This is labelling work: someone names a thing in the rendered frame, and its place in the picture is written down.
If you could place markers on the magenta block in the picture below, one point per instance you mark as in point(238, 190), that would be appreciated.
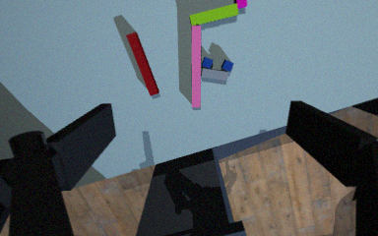
point(240, 3)

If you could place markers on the pink rod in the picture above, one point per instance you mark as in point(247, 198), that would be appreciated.
point(196, 66)

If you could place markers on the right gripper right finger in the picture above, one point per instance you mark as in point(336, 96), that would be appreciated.
point(348, 153)

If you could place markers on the small blue block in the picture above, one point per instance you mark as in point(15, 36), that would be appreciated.
point(207, 62)
point(227, 65)

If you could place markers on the red rod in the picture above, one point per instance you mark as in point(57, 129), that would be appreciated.
point(143, 63)

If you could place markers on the lime green rod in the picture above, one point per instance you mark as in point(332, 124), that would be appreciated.
point(213, 15)

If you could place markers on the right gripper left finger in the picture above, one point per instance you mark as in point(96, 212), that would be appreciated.
point(37, 206)

